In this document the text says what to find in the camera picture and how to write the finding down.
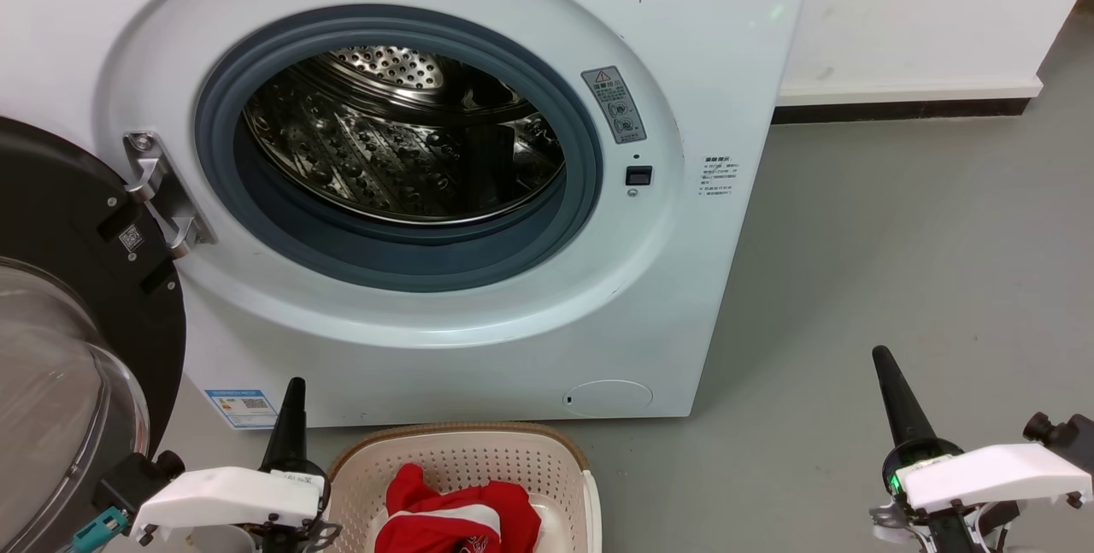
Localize red and white garment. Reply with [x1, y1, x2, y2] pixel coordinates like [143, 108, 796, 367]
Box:
[374, 463, 543, 553]

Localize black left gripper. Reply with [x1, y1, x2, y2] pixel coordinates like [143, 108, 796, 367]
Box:
[244, 378, 343, 553]

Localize stainless steel washing machine drum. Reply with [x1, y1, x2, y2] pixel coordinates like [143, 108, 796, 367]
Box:
[243, 45, 567, 225]

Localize cream perforated laundry basket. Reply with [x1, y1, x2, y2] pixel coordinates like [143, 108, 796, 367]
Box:
[323, 422, 603, 553]

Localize grey warning sticker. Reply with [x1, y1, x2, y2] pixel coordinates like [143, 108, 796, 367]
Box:
[581, 66, 648, 144]

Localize silver metal door hinge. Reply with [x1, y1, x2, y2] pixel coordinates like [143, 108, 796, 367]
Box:
[123, 132, 216, 260]

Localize black baseboard strip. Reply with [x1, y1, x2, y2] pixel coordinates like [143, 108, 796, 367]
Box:
[772, 97, 1033, 124]

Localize white front-load washing machine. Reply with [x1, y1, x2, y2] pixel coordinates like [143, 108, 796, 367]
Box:
[0, 0, 817, 428]

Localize blue energy label sticker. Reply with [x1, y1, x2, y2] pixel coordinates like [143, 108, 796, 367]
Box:
[205, 388, 279, 430]

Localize round drain filter cover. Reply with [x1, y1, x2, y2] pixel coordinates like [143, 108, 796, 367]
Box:
[563, 379, 655, 417]

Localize teal connector plug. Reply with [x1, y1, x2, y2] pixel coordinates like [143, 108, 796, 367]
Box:
[73, 506, 129, 552]

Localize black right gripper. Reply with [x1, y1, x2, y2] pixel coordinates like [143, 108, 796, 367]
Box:
[870, 345, 1026, 553]

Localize black round washer door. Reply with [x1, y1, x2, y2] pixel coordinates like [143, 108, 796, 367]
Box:
[0, 115, 187, 553]

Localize grey rubber door gasket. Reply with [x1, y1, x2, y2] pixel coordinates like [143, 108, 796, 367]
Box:
[194, 4, 604, 293]

